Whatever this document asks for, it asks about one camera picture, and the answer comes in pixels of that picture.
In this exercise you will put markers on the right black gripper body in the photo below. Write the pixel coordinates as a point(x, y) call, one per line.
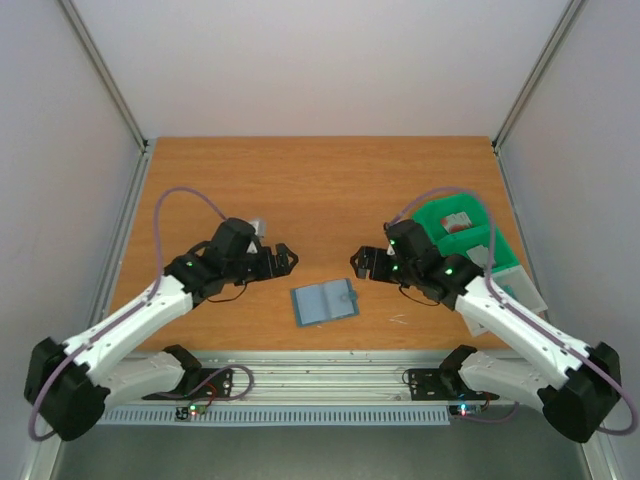
point(375, 263)

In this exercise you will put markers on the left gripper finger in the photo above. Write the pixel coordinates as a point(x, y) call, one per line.
point(283, 268)
point(284, 255)

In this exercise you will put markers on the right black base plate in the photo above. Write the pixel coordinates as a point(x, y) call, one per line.
point(431, 384)

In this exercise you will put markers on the circuit board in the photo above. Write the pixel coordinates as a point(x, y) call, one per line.
point(467, 410)
point(188, 413)

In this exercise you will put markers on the white tray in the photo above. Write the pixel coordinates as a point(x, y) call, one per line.
point(518, 279)

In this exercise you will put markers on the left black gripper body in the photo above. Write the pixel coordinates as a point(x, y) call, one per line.
point(240, 273)

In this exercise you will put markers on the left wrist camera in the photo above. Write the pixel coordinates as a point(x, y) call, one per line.
point(259, 226)

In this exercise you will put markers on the left circuit board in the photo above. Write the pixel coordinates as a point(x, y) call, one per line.
point(188, 413)

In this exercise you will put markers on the grey slotted cable duct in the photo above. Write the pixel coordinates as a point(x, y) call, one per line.
point(266, 416)

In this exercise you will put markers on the right circuit board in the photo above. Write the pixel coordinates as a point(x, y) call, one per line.
point(467, 410)

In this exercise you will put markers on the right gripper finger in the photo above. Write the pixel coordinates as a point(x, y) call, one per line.
point(361, 271)
point(361, 256)

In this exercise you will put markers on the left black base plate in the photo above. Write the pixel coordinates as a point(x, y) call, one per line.
point(220, 382)

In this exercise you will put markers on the blue card holder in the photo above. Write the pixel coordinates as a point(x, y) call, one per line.
point(324, 302)

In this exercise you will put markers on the teal card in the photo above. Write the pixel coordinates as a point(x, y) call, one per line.
point(509, 291)

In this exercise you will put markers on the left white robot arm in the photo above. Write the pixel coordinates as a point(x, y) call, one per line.
point(71, 384)

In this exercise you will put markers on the grey card in bin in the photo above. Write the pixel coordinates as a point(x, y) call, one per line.
point(479, 254)

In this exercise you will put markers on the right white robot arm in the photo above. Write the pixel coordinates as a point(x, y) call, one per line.
point(572, 384)

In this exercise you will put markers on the red white card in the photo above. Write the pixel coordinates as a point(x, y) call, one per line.
point(456, 222)

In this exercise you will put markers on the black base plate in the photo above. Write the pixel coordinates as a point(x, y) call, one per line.
point(431, 384)
point(220, 382)

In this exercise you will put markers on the green bin far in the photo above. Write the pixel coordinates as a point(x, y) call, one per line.
point(429, 215)

